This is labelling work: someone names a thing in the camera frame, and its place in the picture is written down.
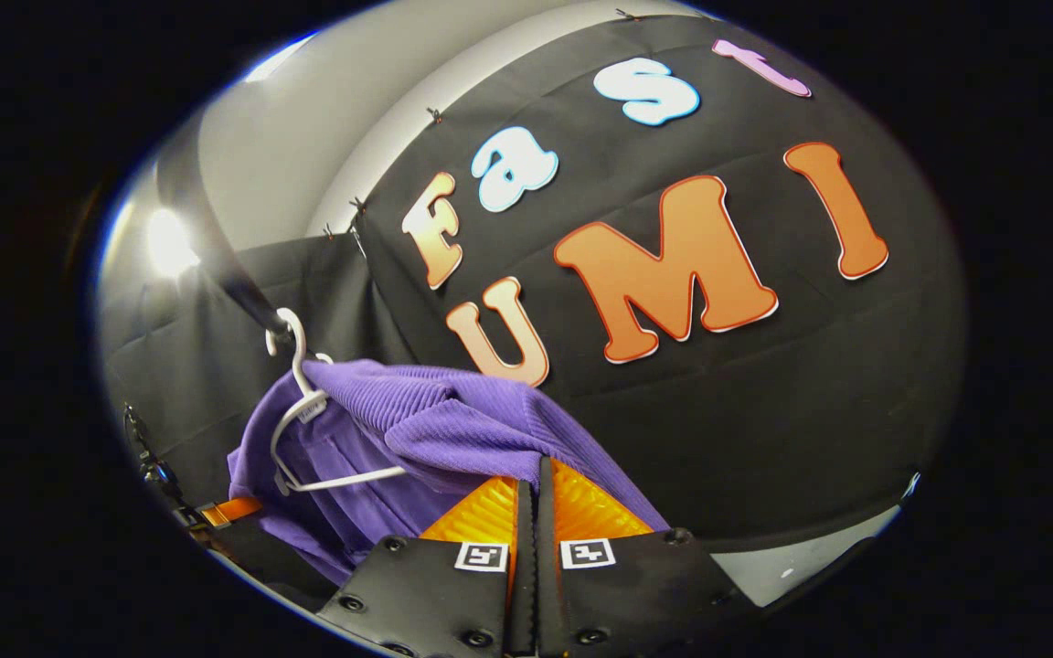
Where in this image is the purple corduroy jacket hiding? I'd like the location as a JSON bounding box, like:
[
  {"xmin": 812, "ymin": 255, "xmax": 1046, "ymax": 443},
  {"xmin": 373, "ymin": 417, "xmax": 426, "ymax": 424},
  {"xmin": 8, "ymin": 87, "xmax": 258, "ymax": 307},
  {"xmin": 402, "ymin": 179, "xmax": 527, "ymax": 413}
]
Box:
[{"xmin": 226, "ymin": 357, "xmax": 673, "ymax": 587}]

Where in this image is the white plastic hanger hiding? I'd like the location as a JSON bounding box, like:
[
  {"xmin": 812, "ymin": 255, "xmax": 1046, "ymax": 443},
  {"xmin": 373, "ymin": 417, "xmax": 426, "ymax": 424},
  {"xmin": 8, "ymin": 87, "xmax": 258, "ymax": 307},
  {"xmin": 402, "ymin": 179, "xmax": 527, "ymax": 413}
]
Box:
[{"xmin": 264, "ymin": 307, "xmax": 410, "ymax": 495}]

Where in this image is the black backdrop cloth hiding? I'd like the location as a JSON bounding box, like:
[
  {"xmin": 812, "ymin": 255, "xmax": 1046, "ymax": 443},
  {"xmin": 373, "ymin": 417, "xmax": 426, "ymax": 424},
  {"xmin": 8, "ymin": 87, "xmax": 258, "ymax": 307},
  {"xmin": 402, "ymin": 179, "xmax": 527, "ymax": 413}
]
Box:
[{"xmin": 101, "ymin": 13, "xmax": 972, "ymax": 569}]

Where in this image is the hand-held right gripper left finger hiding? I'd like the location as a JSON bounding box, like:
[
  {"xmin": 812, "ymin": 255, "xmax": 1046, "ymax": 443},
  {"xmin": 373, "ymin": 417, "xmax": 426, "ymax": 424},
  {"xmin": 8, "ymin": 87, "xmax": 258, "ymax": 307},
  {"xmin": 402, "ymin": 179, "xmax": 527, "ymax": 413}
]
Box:
[{"xmin": 317, "ymin": 475, "xmax": 536, "ymax": 658}]

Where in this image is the ceiling light panel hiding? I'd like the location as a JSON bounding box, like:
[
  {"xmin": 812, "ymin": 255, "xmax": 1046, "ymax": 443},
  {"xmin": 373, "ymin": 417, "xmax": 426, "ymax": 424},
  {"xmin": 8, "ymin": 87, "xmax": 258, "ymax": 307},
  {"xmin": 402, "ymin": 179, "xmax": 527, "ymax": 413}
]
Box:
[{"xmin": 146, "ymin": 207, "xmax": 201, "ymax": 279}]

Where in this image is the black clothes rack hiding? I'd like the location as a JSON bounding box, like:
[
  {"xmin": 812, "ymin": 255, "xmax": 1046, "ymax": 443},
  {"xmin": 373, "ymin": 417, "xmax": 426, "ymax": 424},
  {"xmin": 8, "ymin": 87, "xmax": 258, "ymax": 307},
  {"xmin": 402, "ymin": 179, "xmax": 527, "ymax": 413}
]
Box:
[{"xmin": 153, "ymin": 128, "xmax": 300, "ymax": 354}]

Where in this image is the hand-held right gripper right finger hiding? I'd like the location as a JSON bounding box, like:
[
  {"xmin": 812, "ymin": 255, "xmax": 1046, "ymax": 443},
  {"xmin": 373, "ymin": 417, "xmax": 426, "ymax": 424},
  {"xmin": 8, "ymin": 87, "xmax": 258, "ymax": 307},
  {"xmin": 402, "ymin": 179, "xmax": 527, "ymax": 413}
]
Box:
[{"xmin": 537, "ymin": 455, "xmax": 752, "ymax": 658}]

